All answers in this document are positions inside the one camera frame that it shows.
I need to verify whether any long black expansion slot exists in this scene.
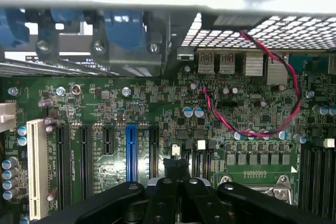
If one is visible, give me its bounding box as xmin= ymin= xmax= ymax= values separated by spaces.
xmin=78 ymin=125 xmax=93 ymax=201
xmin=55 ymin=125 xmax=70 ymax=209
xmin=149 ymin=125 xmax=161 ymax=180

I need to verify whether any blue expansion slot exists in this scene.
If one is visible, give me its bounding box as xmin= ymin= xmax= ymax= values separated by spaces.
xmin=125 ymin=124 xmax=139 ymax=183

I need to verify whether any steel CPU socket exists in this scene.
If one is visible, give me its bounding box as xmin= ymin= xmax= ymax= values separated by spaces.
xmin=218 ymin=175 xmax=299 ymax=207

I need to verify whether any short black expansion slot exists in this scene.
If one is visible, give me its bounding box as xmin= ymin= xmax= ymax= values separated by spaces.
xmin=102 ymin=125 xmax=115 ymax=156

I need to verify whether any green motherboard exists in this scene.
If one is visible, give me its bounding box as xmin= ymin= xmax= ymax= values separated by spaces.
xmin=0 ymin=71 xmax=336 ymax=224

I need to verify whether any white expansion slot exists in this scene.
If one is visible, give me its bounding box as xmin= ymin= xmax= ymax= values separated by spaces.
xmin=26 ymin=118 xmax=50 ymax=221

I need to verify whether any silver rear port block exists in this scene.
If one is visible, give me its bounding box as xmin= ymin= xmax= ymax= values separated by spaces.
xmin=196 ymin=50 xmax=215 ymax=74
xmin=267 ymin=55 xmax=290 ymax=85
xmin=218 ymin=50 xmax=236 ymax=74
xmin=245 ymin=51 xmax=264 ymax=77

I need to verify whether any black and silver PC case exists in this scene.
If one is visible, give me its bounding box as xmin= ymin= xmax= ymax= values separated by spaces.
xmin=0 ymin=0 xmax=336 ymax=78

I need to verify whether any blue-green rear port connector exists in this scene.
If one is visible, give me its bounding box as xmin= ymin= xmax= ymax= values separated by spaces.
xmin=288 ymin=55 xmax=330 ymax=74

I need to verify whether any white power connector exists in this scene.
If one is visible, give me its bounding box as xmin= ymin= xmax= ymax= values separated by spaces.
xmin=0 ymin=102 xmax=17 ymax=132

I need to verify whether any twisted red black wire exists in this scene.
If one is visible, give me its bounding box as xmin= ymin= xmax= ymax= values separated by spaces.
xmin=201 ymin=29 xmax=303 ymax=138

